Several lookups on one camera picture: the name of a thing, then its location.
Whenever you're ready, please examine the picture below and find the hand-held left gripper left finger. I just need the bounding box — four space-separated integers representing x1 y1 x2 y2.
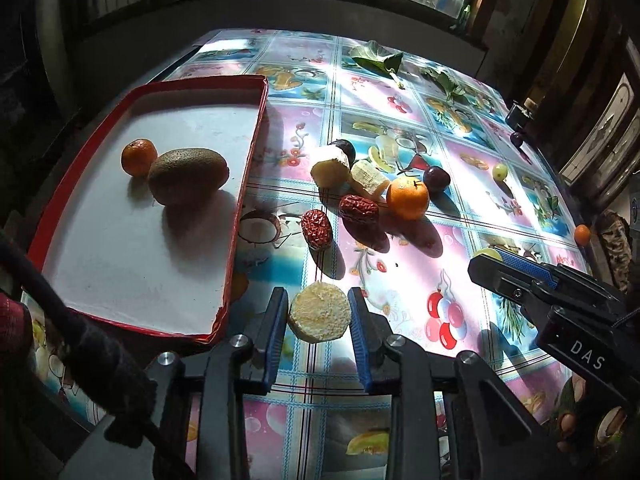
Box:
142 287 290 480

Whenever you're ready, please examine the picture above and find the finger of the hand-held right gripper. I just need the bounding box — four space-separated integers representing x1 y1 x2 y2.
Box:
467 255 550 328
492 246 566 290

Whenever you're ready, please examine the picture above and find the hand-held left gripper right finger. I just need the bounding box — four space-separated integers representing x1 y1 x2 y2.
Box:
347 287 558 480

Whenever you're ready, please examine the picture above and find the pale round sugarcane piece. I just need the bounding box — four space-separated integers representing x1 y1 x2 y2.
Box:
287 281 352 345

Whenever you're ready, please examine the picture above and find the wrinkled red date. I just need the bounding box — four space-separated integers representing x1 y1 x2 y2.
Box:
339 194 381 224
300 209 334 252

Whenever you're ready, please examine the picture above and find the peeled banana piece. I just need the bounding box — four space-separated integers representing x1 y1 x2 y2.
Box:
349 160 391 198
310 146 352 189

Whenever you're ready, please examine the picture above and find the red cardboard tray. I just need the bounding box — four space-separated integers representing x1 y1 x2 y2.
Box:
25 75 270 346

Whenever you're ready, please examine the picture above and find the person's right hand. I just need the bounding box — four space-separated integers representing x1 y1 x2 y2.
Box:
550 375 631 461

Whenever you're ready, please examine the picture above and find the fruit print tablecloth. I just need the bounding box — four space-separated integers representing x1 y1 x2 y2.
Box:
20 29 596 480

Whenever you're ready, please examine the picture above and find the brown patterned cloth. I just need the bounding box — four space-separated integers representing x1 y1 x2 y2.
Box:
594 210 632 292

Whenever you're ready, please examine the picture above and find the large orange mandarin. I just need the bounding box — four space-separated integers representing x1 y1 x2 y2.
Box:
386 176 431 221

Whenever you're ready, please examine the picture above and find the small black box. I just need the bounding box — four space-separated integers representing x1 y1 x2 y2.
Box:
505 100 535 131

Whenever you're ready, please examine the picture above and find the glass panel door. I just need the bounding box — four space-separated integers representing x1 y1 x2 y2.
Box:
560 40 640 211

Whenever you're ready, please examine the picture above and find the brown kiwi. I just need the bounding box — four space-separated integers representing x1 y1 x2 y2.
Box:
146 147 230 207

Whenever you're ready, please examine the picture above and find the green leaf sprig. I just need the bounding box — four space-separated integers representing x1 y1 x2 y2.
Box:
420 67 471 103

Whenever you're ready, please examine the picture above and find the large green leaf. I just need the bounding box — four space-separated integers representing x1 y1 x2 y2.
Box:
348 41 404 78

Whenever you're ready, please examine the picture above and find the dark red round object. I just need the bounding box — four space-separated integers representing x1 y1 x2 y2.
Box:
0 294 35 378

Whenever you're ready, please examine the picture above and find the black sleeved cable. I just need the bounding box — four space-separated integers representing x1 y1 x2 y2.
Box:
0 240 197 480

